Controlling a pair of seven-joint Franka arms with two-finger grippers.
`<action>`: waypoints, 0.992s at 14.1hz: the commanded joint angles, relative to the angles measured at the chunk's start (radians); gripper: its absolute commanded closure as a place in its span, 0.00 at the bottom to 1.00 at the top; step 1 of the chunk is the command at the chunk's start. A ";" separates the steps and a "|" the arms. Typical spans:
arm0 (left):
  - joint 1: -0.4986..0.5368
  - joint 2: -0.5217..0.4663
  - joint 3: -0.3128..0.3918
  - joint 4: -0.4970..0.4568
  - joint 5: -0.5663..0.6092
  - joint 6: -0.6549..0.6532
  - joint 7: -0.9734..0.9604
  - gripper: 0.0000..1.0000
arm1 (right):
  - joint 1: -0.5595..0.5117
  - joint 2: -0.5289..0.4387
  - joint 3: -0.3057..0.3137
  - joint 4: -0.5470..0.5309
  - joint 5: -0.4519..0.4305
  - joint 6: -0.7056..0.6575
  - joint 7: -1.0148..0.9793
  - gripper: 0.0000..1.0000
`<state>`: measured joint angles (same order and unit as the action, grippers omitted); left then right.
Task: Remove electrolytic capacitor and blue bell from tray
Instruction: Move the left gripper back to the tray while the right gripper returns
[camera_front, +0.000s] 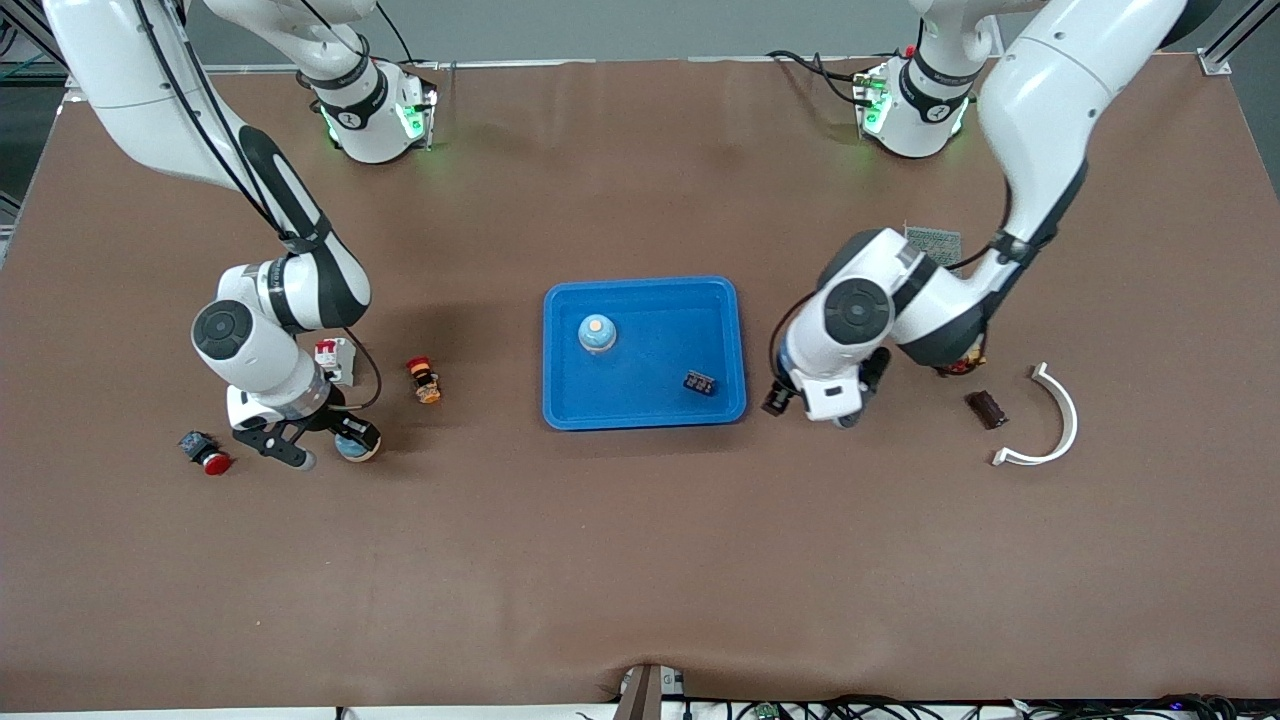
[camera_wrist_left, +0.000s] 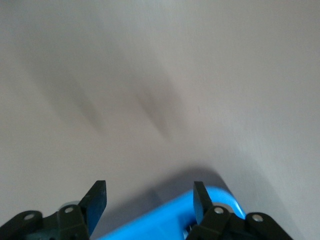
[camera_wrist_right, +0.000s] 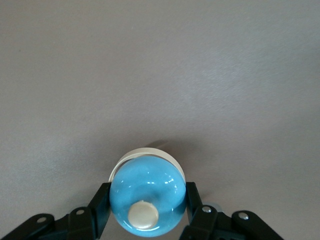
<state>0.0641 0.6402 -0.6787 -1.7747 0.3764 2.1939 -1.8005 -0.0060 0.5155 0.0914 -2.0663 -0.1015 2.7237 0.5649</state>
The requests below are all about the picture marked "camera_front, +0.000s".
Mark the blue plastic tray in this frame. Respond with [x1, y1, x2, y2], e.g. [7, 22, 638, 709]
[543, 277, 748, 431]

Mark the red mushroom emergency stop button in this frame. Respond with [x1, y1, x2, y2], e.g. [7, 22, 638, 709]
[179, 431, 233, 476]

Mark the brown table cover sheet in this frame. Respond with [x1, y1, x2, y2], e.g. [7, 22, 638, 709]
[0, 55, 1280, 714]

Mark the metal mesh power supply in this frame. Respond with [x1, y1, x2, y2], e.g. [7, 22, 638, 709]
[905, 225, 963, 269]

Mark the white circuit breaker red switch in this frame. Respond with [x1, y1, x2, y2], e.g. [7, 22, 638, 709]
[314, 338, 358, 387]

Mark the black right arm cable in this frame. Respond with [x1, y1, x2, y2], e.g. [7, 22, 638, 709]
[130, 0, 382, 411]

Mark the white curved plastic bracket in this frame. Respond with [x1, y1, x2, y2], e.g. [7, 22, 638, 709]
[992, 362, 1079, 468]

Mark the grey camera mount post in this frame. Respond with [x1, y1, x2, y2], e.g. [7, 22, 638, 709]
[612, 662, 687, 720]

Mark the black left base cable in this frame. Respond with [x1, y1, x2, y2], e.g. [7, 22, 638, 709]
[766, 48, 873, 106]

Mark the black base cable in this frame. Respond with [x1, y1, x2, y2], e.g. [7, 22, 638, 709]
[374, 0, 442, 73]
[766, 48, 873, 106]

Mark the black right base cable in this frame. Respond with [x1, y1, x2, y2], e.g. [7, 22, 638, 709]
[374, 0, 442, 73]

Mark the aluminium frame profile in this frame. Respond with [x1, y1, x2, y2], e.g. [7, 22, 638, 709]
[1195, 0, 1280, 77]

